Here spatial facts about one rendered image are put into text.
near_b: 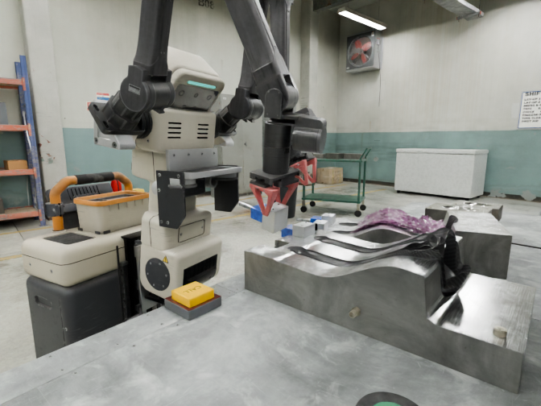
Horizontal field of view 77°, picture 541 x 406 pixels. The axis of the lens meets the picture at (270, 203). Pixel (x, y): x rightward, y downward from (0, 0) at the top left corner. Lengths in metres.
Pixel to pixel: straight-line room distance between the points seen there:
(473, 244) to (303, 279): 0.47
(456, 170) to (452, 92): 1.83
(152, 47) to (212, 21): 6.53
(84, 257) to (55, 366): 0.61
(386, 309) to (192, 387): 0.32
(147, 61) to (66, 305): 0.76
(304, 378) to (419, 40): 8.52
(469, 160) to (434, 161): 0.63
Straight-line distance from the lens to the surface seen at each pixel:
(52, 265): 1.23
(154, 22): 0.84
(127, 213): 1.34
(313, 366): 0.56
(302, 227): 0.85
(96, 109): 0.96
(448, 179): 7.35
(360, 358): 0.59
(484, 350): 0.59
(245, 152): 6.82
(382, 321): 0.62
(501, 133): 7.96
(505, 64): 8.10
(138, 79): 0.84
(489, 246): 0.97
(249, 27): 0.72
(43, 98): 5.70
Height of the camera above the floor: 1.13
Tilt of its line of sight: 11 degrees down
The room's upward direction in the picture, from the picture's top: straight up
